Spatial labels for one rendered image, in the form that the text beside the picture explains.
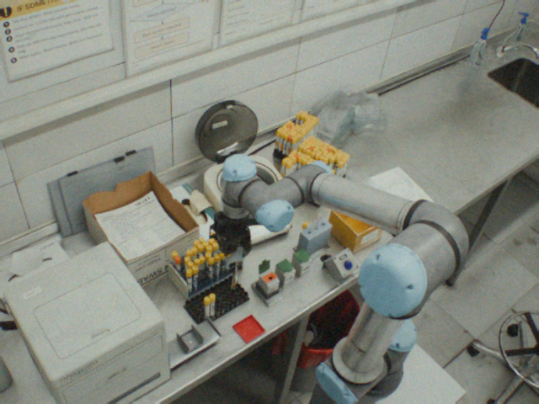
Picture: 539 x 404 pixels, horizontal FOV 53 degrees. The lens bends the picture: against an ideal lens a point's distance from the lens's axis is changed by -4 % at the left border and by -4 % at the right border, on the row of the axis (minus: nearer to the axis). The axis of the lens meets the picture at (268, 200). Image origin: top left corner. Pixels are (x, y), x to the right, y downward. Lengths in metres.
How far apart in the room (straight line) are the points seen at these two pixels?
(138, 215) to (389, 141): 1.04
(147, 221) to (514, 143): 1.55
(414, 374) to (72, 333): 0.88
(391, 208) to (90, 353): 0.69
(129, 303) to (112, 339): 0.10
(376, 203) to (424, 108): 1.42
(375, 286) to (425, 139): 1.44
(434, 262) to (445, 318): 1.94
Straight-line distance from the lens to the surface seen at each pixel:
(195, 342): 1.54
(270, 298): 1.66
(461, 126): 2.51
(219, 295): 1.65
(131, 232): 1.75
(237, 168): 1.25
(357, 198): 1.17
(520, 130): 2.63
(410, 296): 0.94
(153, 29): 1.61
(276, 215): 1.20
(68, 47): 1.52
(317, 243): 1.77
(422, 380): 1.59
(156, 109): 1.77
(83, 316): 1.30
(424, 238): 0.98
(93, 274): 1.37
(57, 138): 1.66
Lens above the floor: 2.25
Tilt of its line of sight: 45 degrees down
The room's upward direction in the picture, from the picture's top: 8 degrees clockwise
